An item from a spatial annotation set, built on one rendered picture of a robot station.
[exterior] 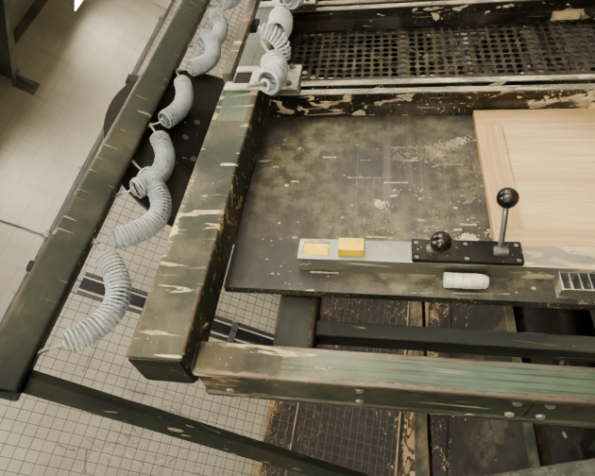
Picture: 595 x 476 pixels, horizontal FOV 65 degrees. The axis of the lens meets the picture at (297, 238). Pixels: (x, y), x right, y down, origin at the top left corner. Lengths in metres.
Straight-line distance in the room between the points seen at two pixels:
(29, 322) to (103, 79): 5.73
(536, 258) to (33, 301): 1.12
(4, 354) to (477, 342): 1.01
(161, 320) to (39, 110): 5.72
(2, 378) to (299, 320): 0.67
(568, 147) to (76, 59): 6.34
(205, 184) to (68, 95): 5.66
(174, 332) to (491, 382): 0.51
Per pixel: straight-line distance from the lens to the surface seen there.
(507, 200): 0.89
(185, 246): 0.92
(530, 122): 1.28
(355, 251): 0.91
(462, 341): 0.95
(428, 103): 1.26
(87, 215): 1.43
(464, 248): 0.94
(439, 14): 1.64
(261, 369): 0.81
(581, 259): 1.00
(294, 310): 0.95
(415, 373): 0.80
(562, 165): 1.19
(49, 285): 1.32
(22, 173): 6.02
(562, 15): 1.72
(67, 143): 6.24
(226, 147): 1.09
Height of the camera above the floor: 1.98
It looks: 17 degrees down
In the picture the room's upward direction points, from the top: 68 degrees counter-clockwise
